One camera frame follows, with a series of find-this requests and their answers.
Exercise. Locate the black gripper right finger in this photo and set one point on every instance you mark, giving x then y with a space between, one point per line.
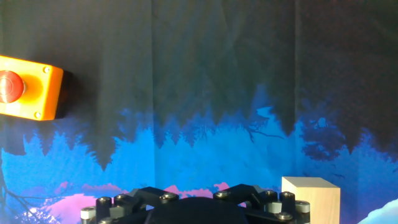
267 199

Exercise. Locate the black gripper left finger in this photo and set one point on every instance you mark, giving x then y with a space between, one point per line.
130 199

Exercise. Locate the small wooden block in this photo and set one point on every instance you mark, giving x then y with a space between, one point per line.
314 202

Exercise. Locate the blue black printed cloth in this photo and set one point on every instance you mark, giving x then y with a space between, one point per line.
199 93

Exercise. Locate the orange box red button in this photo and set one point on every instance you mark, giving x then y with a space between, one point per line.
34 90

